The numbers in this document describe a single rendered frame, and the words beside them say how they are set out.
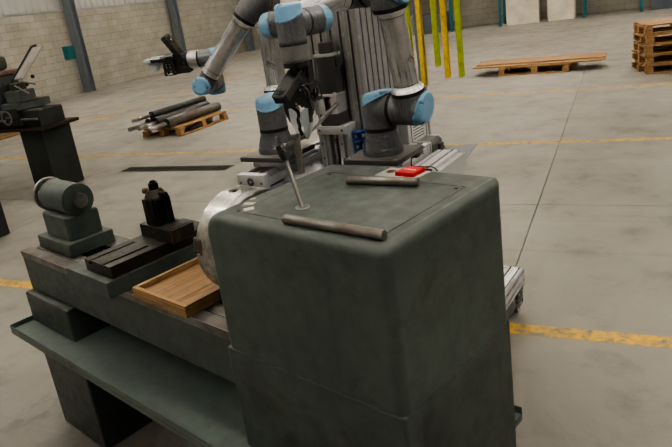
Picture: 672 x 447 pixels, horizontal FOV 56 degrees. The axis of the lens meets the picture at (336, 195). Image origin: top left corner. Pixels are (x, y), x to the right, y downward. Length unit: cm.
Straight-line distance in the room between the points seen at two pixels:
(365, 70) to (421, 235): 126
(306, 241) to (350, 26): 126
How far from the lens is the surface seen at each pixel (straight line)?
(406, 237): 129
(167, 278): 227
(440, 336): 145
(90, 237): 281
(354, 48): 246
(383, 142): 226
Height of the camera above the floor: 173
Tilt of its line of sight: 17 degrees down
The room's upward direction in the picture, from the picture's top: 8 degrees counter-clockwise
